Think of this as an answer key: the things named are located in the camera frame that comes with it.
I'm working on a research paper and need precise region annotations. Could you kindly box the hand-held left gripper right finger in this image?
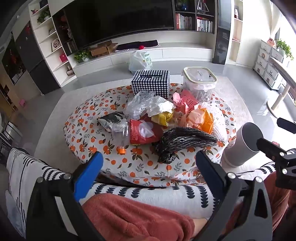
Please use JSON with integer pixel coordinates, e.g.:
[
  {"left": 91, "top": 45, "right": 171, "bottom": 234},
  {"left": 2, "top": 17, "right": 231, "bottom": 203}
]
[{"left": 195, "top": 151, "right": 274, "bottom": 241}]

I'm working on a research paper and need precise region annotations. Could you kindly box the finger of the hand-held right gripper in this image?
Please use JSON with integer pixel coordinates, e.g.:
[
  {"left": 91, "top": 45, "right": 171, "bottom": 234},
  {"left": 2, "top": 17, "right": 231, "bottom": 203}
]
[
  {"left": 277, "top": 118, "right": 296, "bottom": 135},
  {"left": 256, "top": 138, "right": 296, "bottom": 163}
]

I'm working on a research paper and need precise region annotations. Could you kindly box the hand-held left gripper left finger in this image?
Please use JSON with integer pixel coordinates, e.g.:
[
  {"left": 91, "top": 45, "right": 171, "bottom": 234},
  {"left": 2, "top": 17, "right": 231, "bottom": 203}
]
[{"left": 26, "top": 152, "right": 104, "bottom": 241}]

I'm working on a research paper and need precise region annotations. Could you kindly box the grey trash bin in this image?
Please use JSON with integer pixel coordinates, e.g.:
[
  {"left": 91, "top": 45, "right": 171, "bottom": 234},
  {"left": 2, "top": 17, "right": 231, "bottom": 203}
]
[{"left": 221, "top": 122, "right": 264, "bottom": 167}]

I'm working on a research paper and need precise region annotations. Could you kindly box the white foam net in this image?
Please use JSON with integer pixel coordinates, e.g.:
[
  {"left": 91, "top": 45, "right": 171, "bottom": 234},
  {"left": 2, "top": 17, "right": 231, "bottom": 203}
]
[{"left": 203, "top": 105, "right": 228, "bottom": 142}]

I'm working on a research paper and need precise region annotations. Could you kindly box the silver foil bag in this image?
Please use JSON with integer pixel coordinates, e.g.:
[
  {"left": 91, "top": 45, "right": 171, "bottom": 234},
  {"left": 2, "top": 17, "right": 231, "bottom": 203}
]
[{"left": 97, "top": 112, "right": 126, "bottom": 132}]

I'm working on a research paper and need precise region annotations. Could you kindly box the black foam net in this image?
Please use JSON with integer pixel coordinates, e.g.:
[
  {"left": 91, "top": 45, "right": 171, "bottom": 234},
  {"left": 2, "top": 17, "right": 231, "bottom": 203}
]
[{"left": 153, "top": 127, "right": 219, "bottom": 164}]

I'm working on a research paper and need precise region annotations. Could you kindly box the orange wrapper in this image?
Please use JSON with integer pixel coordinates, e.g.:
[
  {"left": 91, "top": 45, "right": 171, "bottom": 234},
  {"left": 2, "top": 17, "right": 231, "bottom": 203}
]
[{"left": 179, "top": 108, "right": 214, "bottom": 133}]

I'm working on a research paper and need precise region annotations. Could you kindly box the clear bottle with orange cap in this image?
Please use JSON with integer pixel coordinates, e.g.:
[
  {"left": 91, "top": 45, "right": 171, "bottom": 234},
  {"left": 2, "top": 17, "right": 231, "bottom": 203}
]
[{"left": 111, "top": 122, "right": 131, "bottom": 155}]

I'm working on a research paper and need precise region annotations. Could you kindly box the orange-print covered round table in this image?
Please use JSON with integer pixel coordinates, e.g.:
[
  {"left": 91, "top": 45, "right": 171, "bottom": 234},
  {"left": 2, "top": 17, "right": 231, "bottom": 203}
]
[{"left": 63, "top": 83, "right": 237, "bottom": 188}]

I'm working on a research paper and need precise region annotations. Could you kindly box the white animal face drawer cabinet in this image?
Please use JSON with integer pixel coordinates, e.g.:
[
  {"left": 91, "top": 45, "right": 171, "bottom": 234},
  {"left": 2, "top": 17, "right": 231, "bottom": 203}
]
[{"left": 253, "top": 39, "right": 292, "bottom": 91}]

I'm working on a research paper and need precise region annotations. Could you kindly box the red snack packet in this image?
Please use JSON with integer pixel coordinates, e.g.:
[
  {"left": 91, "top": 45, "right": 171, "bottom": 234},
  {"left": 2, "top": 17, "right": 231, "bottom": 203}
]
[{"left": 129, "top": 118, "right": 163, "bottom": 146}]

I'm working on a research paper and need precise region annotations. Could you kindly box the yellow plastic bag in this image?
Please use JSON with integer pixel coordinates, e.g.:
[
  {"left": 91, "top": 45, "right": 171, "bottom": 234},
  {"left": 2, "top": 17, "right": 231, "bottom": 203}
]
[{"left": 151, "top": 110, "right": 174, "bottom": 127}]

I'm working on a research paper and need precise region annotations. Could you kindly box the pink crumpled paper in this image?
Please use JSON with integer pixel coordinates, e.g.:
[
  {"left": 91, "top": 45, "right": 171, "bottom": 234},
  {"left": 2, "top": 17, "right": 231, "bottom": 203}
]
[{"left": 172, "top": 90, "right": 200, "bottom": 114}]

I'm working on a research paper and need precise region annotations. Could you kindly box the clear lidded container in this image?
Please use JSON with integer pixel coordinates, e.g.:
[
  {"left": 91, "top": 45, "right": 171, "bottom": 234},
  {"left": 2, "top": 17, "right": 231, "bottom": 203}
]
[{"left": 183, "top": 67, "right": 218, "bottom": 102}]

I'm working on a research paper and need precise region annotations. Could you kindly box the potted plant with trailing leaves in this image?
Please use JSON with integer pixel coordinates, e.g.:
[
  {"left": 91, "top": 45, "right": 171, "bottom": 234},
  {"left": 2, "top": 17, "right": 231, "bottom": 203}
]
[{"left": 275, "top": 39, "right": 294, "bottom": 61}]

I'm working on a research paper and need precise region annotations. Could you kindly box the white crumpled foam sheet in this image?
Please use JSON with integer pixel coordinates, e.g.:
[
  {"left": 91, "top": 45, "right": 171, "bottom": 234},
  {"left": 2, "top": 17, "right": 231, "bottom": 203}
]
[{"left": 146, "top": 96, "right": 174, "bottom": 116}]

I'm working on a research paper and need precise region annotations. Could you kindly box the clear plastic wrap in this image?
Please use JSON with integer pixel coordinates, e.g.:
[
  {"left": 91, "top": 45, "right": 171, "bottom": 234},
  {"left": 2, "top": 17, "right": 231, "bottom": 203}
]
[{"left": 125, "top": 90, "right": 158, "bottom": 120}]

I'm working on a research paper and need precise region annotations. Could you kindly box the narrow white shelf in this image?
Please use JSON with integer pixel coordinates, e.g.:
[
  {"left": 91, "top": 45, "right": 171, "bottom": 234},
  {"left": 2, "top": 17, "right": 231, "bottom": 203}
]
[{"left": 229, "top": 0, "right": 243, "bottom": 63}]

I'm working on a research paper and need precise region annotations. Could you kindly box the polka dot tissue box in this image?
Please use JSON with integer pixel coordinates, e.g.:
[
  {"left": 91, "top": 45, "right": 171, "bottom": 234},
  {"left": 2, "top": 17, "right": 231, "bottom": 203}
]
[{"left": 131, "top": 70, "right": 171, "bottom": 96}]

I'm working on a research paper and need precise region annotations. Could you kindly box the dark glass cabinet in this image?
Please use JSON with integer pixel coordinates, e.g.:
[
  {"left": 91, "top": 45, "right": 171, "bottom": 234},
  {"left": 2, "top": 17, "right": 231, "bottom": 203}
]
[{"left": 212, "top": 0, "right": 235, "bottom": 65}]

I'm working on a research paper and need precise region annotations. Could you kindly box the white television console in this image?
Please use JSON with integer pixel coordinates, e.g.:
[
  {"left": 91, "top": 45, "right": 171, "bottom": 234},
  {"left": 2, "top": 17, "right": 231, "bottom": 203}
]
[{"left": 69, "top": 42, "right": 213, "bottom": 77}]

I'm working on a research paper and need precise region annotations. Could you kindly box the potted plant in white pot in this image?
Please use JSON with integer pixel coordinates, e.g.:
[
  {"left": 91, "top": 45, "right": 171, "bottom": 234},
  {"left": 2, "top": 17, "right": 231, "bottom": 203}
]
[{"left": 74, "top": 49, "right": 92, "bottom": 63}]

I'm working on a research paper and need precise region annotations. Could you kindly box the white plastic bag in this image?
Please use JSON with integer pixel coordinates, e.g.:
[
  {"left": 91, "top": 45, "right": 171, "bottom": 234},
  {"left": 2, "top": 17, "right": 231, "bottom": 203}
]
[{"left": 128, "top": 50, "right": 153, "bottom": 74}]

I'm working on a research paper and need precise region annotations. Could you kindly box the cardboard box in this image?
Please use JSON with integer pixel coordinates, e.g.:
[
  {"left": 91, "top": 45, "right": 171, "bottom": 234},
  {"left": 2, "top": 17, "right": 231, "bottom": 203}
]
[{"left": 89, "top": 40, "right": 118, "bottom": 57}]

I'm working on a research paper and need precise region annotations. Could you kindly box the dark tall cabinet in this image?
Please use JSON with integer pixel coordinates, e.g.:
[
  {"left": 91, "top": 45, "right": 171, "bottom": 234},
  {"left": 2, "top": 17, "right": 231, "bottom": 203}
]
[{"left": 14, "top": 21, "right": 62, "bottom": 95}]

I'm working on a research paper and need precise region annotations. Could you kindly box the row of books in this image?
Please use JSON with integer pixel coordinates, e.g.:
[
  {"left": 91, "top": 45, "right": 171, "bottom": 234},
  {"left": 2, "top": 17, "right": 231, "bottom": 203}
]
[{"left": 175, "top": 13, "right": 214, "bottom": 33}]

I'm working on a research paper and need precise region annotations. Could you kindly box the dark cloth bundle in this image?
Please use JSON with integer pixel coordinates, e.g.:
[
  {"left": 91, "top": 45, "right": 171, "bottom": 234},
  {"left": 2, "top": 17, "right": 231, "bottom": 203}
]
[{"left": 116, "top": 40, "right": 160, "bottom": 52}]

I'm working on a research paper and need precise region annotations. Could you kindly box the white open bookshelf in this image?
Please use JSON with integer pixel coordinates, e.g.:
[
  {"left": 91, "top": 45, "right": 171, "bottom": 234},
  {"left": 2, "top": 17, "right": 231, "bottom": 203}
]
[{"left": 28, "top": 0, "right": 77, "bottom": 86}]

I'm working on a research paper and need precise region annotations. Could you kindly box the black television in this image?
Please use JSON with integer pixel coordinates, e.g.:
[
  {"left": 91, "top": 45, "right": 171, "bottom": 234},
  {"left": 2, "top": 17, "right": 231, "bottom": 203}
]
[{"left": 63, "top": 0, "right": 175, "bottom": 48}]

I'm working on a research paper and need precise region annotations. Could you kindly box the potted plant on shelf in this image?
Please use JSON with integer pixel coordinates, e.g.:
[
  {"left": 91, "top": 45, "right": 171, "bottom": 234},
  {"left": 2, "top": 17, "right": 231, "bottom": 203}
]
[{"left": 37, "top": 10, "right": 51, "bottom": 24}]

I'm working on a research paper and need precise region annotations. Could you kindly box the beige pedestal table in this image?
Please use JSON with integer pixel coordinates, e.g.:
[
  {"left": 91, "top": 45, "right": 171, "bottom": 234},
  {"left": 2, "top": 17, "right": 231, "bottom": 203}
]
[{"left": 266, "top": 57, "right": 296, "bottom": 118}]

